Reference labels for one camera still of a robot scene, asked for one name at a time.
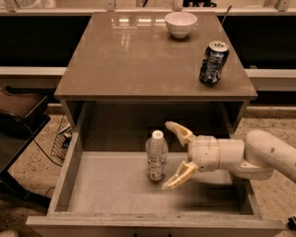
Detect clear plastic water bottle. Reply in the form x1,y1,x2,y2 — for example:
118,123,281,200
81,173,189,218
145,130,168,182

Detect black cable on floor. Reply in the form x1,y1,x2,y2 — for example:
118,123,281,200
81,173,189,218
33,136,63,168

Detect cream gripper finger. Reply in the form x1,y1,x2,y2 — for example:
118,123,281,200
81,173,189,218
162,161,198,191
165,121,195,146

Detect grey cabinet with glossy top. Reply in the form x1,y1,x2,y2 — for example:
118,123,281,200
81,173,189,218
55,12,257,129

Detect dark brown chair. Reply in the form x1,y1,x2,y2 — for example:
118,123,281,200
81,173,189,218
0,85,50,208

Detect wire mesh basket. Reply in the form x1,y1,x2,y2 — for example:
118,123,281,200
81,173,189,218
51,116,72,162

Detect open grey drawer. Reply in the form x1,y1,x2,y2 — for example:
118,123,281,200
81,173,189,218
26,101,285,237

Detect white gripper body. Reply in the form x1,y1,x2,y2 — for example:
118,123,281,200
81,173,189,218
187,135,220,172

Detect dark blue soda can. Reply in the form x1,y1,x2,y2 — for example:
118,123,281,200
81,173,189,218
199,40,229,87

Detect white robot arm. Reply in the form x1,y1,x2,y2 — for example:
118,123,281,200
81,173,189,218
163,121,296,190

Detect white ceramic bowl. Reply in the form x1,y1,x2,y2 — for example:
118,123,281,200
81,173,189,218
165,12,197,39

